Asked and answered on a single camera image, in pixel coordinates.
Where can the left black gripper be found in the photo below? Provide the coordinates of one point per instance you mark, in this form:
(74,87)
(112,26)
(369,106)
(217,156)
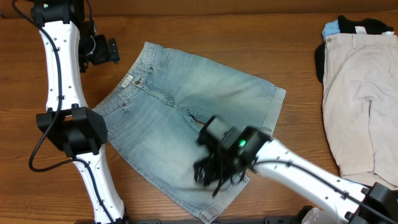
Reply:
(104,54)

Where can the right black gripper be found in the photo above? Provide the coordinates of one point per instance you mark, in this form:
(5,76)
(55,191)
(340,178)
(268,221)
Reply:
(205,173)

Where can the light blue denim shorts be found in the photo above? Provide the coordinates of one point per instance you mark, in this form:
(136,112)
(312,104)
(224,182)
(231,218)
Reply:
(155,114)

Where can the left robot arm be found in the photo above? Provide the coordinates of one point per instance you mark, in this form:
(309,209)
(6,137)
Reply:
(72,43)

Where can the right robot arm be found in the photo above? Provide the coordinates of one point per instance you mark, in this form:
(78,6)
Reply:
(234,151)

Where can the beige pink shorts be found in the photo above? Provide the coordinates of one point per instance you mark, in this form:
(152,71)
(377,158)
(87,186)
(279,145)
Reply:
(360,106)

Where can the light blue garment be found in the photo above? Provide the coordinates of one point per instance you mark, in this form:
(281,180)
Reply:
(330,28)

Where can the black garment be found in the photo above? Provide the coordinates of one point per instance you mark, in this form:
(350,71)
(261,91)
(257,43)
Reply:
(366,26)

